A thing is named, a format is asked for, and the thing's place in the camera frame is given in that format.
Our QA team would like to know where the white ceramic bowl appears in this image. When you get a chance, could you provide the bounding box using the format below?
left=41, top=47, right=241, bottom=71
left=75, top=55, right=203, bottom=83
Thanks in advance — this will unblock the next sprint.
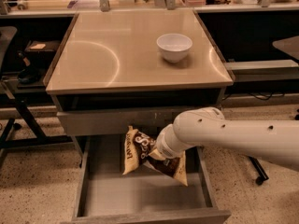
left=156, top=34, right=192, bottom=63

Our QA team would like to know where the open grey middle drawer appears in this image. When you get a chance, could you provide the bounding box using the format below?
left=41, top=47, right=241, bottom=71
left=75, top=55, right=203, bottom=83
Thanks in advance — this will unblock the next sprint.
left=71, top=135, right=231, bottom=224

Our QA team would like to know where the brown Late July chip bag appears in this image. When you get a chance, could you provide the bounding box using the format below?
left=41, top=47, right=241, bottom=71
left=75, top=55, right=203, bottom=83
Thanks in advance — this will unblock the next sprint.
left=123, top=126, right=188, bottom=186

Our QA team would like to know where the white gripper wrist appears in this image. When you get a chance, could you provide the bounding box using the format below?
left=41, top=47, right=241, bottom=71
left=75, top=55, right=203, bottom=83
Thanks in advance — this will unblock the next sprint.
left=149, top=124, right=183, bottom=161

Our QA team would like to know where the grey shelf rail right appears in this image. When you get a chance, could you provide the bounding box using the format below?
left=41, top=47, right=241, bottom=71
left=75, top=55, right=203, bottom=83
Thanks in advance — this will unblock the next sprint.
left=224, top=60, right=299, bottom=82

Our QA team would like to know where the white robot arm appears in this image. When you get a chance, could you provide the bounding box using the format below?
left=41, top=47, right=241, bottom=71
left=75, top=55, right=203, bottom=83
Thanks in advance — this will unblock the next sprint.
left=155, top=107, right=299, bottom=171

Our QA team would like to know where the closed grey top drawer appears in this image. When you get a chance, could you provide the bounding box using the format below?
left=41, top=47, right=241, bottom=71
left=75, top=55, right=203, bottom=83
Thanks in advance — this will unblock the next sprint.
left=56, top=105, right=222, bottom=137

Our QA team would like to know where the dark box on shelf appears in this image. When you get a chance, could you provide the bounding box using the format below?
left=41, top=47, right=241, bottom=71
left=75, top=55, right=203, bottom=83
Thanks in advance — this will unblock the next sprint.
left=25, top=40, right=60, bottom=53

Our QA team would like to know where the grey drawer cabinet with counter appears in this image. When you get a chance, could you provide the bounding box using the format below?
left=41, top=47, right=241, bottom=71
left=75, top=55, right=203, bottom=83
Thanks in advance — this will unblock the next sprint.
left=44, top=9, right=234, bottom=152

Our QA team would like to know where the black wheeled stand base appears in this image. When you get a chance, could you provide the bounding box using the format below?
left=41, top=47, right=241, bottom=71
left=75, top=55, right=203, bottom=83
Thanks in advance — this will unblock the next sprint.
left=249, top=157, right=269, bottom=186

